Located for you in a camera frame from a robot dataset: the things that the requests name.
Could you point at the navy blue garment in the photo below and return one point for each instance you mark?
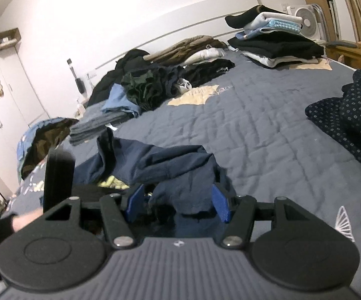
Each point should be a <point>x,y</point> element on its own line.
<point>168,168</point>

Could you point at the dark green garment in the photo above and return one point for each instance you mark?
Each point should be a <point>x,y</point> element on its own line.
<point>143,87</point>

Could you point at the navy dotted garment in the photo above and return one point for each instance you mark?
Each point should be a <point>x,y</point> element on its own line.
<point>349,115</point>

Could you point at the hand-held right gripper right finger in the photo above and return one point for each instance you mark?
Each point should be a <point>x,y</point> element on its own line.
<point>221,204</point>

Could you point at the white wardrobe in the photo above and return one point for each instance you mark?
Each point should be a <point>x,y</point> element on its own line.
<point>11,115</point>

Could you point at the person's left hand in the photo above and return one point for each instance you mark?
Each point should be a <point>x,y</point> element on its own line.
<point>27,220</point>

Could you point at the flat black garment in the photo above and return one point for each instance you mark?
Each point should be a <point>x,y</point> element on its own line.
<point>208,68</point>

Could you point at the grey-blue printed quilt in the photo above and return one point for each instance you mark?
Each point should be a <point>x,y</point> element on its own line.
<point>261,115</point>

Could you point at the folded grey jeans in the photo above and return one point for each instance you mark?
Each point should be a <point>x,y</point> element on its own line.
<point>93,125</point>

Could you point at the black brush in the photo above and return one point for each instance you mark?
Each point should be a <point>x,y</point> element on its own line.
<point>79,82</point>

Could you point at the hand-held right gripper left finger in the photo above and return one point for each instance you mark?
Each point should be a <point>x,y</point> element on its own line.
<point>135,203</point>

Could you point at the black jacket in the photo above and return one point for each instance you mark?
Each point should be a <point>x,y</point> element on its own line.
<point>127,61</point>

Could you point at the white garment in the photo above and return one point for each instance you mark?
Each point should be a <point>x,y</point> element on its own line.
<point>205,54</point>

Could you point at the open cardboard box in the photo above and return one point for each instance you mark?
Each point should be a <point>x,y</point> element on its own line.
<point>7,37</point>

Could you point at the grey white sock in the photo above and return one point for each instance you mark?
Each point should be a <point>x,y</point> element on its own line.
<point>184,86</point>

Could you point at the stack of folded clothes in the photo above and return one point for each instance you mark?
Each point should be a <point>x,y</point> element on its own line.
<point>277,45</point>

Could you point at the white fan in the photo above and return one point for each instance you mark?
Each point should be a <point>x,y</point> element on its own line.
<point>307,22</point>

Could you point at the blue patterned cloth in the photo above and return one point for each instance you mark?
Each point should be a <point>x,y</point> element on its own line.
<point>24,143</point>

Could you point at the dark brown garment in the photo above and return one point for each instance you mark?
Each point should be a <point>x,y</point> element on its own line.
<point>46,140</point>

